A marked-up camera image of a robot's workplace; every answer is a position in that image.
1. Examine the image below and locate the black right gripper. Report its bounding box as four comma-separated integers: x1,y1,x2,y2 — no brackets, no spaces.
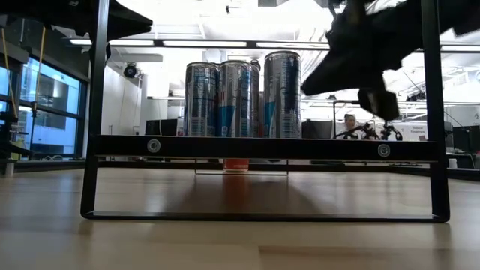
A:
301,0,423,121

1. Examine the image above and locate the black aluminium table frame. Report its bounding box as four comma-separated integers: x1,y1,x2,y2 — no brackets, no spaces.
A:
14,159,480,183

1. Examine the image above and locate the silver palm print tall can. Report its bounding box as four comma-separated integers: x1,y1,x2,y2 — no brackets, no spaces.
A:
250,58,263,138

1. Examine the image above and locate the blue silver energy drink can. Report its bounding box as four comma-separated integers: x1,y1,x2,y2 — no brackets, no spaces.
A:
218,59,253,138
263,50,302,140
183,61,221,138

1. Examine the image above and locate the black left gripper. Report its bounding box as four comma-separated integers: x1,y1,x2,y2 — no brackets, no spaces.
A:
22,0,153,43

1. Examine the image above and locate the black ceiling spotlight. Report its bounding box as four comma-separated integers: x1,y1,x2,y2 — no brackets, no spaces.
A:
404,89,428,103
122,62,139,79

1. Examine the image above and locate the black computer monitor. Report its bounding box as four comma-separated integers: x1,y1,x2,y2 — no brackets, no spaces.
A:
451,125,480,155
145,118,178,137
301,119,335,140

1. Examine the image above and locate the yellow hanging cable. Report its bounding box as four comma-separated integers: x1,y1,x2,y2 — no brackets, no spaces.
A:
32,25,48,110
0,25,19,120

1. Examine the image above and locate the ceiling linear light strip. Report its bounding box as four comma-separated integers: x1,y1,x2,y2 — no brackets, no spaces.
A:
69,37,480,54

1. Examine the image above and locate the red orange soda can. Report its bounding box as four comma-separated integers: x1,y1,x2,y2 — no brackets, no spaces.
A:
223,158,250,173

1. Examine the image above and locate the black frame wooden shelf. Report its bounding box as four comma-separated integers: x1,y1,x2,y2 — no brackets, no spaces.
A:
79,0,451,224

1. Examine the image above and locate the large glass window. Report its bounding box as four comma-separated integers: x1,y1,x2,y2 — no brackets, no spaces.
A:
0,55,89,158

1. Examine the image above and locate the dark storage rack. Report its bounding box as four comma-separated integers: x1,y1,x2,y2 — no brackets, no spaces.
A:
0,108,32,176

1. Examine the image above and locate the white printed sign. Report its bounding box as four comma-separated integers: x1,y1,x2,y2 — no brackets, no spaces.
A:
409,122,429,141

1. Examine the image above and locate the thin black background frame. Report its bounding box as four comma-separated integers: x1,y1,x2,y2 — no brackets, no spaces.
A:
331,99,389,140

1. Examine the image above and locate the person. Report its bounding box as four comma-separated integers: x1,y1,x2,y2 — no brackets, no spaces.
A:
343,113,359,136

